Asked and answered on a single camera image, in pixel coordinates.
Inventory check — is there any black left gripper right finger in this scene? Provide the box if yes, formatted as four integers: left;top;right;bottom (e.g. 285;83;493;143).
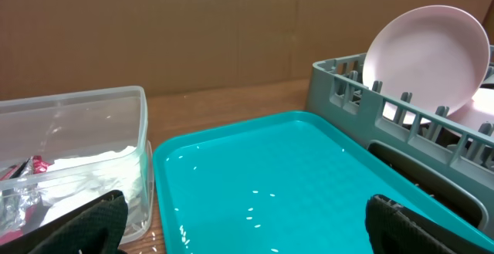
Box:
365;195;490;254

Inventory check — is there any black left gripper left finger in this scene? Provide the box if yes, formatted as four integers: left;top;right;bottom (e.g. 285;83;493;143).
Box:
1;190;128;254

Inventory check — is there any white napkin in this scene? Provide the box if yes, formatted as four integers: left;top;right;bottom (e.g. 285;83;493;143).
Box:
38;146;143;225

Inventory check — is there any red foil wrapper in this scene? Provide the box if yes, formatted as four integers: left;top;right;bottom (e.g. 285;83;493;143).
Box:
1;155;50;244

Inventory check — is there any pink small bowl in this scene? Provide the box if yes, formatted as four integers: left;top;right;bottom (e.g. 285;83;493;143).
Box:
448;88;493;130

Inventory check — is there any pink round plate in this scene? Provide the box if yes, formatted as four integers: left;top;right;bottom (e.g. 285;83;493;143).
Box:
362;5;491;113

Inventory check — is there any clear plastic bin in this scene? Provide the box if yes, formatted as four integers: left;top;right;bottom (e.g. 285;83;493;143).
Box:
1;86;154;243

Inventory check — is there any grey plastic dish rack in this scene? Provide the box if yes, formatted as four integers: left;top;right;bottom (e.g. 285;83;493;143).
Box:
306;54;493;237

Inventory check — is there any teal plastic tray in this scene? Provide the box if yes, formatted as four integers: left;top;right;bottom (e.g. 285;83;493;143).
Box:
153;111;493;253

